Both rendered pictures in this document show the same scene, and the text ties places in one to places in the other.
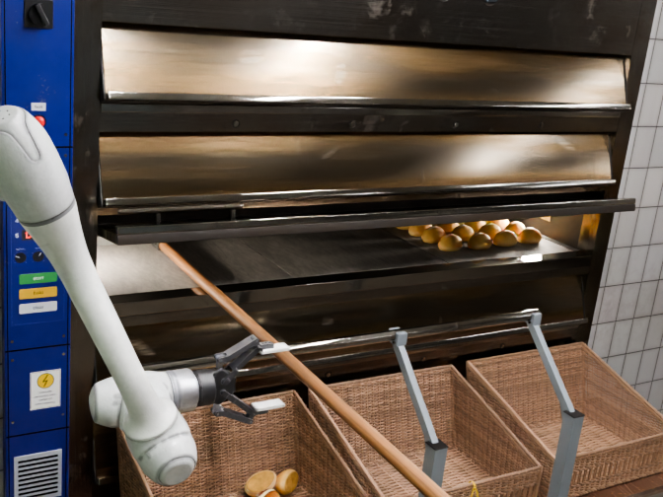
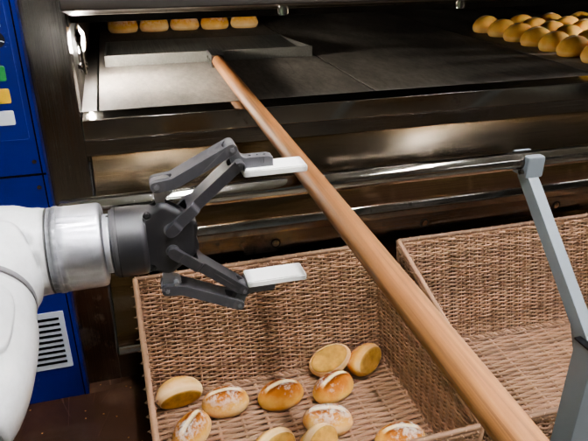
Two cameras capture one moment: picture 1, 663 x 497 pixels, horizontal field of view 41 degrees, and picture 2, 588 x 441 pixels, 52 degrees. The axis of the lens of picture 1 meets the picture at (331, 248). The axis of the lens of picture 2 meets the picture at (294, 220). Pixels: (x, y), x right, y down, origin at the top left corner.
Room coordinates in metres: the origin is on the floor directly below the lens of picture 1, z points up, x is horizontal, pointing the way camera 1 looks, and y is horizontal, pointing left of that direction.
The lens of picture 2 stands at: (1.16, -0.09, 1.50)
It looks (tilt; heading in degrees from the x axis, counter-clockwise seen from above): 26 degrees down; 16
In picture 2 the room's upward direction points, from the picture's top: straight up
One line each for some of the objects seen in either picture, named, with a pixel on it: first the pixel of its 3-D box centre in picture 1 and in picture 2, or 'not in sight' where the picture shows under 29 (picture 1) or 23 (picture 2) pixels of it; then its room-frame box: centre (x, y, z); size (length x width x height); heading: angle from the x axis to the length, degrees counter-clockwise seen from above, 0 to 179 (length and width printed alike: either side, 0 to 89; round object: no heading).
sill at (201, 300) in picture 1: (380, 279); (499, 94); (2.59, -0.16, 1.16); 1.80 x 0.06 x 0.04; 122
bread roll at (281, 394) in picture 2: not in sight; (281, 391); (2.10, 0.21, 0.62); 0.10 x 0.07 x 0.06; 128
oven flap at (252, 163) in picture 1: (399, 162); not in sight; (2.57, -0.17, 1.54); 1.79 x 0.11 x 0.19; 122
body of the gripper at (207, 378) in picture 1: (213, 386); (154, 237); (1.67, 0.22, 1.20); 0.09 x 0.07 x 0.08; 122
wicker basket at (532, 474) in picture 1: (420, 448); (551, 325); (2.35, -0.33, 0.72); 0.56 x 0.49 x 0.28; 122
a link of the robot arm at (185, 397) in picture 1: (180, 390); (82, 246); (1.63, 0.28, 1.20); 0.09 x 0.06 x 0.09; 32
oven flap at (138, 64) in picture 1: (409, 73); not in sight; (2.57, -0.17, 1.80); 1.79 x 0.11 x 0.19; 122
